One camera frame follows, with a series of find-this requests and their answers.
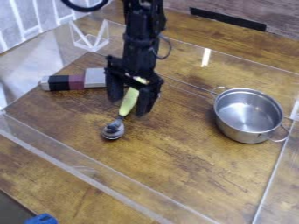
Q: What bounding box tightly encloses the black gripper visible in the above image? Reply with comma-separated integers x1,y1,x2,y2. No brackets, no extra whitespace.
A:
105,34,164,116

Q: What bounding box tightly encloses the spoon with yellow handle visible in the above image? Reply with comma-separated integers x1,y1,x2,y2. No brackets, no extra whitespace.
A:
100,75,151,141

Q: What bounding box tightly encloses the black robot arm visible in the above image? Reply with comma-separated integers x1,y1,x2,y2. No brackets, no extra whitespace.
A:
105,0,165,116

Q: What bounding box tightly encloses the silver pot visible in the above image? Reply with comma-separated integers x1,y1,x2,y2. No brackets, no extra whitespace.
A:
209,86,290,144

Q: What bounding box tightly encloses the grey block with dark end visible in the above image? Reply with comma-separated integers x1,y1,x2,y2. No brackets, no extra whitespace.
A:
40,67,107,91

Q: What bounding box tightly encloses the clear acrylic triangle stand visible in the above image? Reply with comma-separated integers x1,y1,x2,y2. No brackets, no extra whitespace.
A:
69,21,109,53

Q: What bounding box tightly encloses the blue object at bottom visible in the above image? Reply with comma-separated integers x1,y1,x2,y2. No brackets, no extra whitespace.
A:
24,213,59,224

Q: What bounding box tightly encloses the black cable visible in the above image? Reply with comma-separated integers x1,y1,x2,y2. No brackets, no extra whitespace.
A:
60,0,111,13

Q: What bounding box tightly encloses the black strip on wall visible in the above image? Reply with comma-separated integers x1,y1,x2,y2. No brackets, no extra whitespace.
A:
189,7,267,32

